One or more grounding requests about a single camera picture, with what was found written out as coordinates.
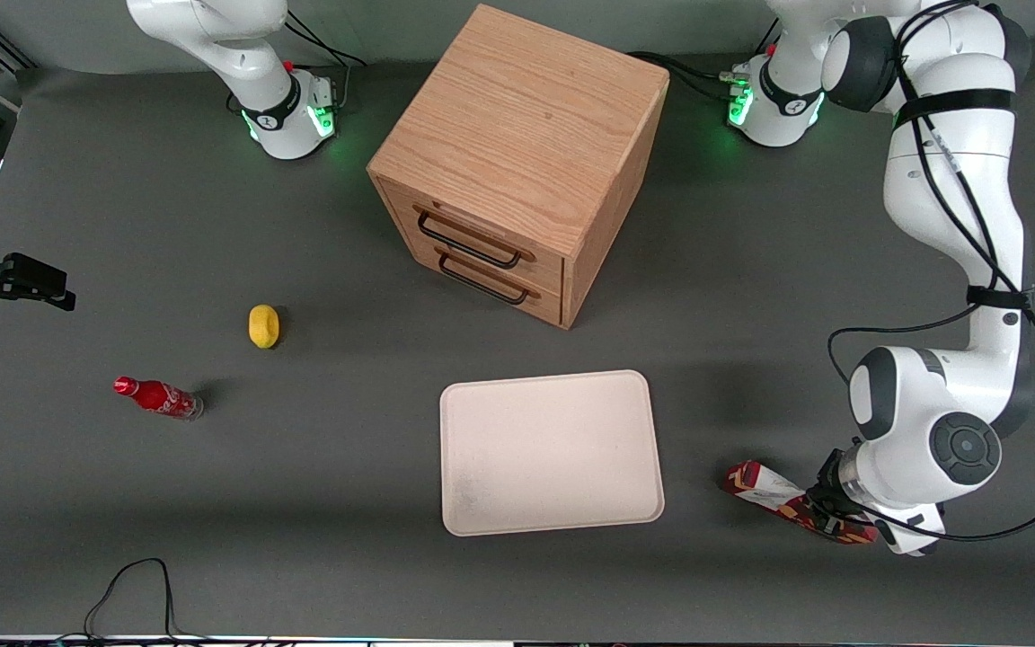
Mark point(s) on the red cookie box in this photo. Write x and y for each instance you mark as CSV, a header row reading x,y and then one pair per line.
x,y
765,483

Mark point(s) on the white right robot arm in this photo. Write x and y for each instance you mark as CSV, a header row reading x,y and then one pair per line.
x,y
279,99

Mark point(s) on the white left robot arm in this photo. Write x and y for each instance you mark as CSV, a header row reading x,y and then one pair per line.
x,y
949,207

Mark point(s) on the beige rectangular tray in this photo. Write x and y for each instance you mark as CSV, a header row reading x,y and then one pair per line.
x,y
549,454

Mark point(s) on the red cola bottle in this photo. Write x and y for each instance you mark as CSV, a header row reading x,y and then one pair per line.
x,y
158,396

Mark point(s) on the yellow lemon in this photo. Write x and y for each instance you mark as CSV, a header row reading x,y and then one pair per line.
x,y
263,325

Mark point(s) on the wooden drawer front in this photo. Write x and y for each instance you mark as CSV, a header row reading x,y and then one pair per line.
x,y
544,304
540,265

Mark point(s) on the wooden drawer cabinet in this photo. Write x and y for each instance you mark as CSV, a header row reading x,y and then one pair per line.
x,y
526,126

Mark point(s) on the aluminium frame rail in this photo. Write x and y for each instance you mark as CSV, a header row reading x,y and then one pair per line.
x,y
1,45

